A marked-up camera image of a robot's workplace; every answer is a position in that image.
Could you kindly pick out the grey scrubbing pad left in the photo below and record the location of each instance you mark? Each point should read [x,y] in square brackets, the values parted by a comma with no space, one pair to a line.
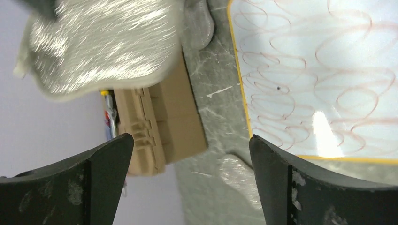
[235,173]

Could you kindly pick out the grey mesh scrubbing pad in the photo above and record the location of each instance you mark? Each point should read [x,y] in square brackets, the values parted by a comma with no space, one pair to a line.
[72,47]

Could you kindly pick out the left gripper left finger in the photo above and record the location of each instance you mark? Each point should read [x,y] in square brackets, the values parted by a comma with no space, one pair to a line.
[84,189]

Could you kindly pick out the yellow framed whiteboard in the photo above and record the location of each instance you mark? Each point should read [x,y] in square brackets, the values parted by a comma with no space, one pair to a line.
[319,78]

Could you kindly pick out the tan plastic toolbox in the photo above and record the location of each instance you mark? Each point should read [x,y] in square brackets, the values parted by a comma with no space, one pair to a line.
[163,120]

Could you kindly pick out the red handled adjustable wrench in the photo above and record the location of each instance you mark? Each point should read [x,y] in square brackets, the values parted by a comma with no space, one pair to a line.
[111,125]

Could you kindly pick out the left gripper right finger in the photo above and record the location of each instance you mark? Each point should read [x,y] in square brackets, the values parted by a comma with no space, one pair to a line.
[294,191]

